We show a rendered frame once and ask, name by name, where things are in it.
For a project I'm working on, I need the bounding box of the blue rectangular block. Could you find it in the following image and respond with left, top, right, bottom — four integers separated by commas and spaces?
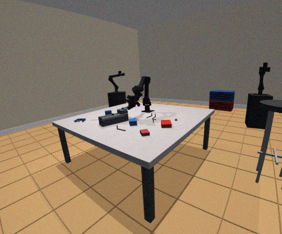
105, 110, 112, 115

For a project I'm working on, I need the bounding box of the blue cube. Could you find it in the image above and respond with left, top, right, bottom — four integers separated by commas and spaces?
129, 118, 137, 126

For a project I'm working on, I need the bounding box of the red rectangular block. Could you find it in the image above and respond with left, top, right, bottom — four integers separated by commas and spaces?
140, 129, 150, 137
161, 120, 172, 128

